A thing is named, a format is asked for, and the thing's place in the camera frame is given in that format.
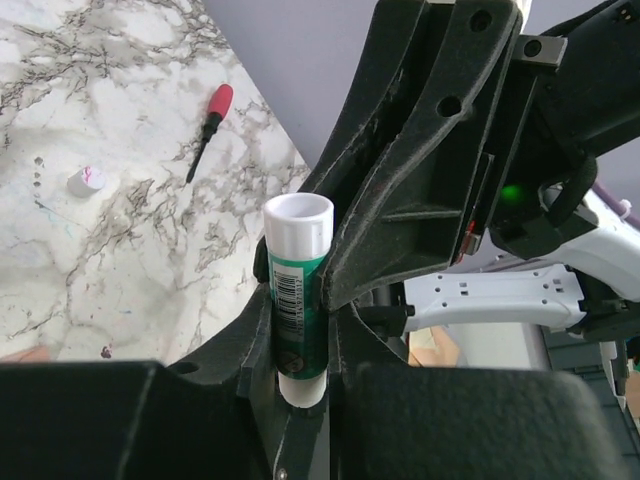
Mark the red black screwdriver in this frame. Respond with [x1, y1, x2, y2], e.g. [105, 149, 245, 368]
[186, 83, 234, 184]

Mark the pink paper envelope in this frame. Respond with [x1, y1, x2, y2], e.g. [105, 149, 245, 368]
[0, 346, 51, 363]

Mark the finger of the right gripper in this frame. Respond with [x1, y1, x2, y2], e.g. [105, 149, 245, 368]
[299, 1, 435, 250]
[318, 1, 522, 312]

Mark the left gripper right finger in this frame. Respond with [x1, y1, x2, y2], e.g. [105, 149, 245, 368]
[329, 306, 635, 479]

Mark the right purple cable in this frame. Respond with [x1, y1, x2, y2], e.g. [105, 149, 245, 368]
[597, 179, 640, 231]

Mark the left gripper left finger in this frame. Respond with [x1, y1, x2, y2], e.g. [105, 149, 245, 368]
[1, 283, 274, 479]

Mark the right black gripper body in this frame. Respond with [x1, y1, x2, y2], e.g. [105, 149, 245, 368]
[453, 29, 600, 262]

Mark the white glue stick cap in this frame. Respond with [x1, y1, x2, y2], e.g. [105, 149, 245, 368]
[67, 166, 106, 198]

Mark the green white glue stick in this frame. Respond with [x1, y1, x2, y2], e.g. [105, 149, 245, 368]
[263, 193, 334, 409]

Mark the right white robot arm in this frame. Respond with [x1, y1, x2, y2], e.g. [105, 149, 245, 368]
[303, 1, 639, 340]

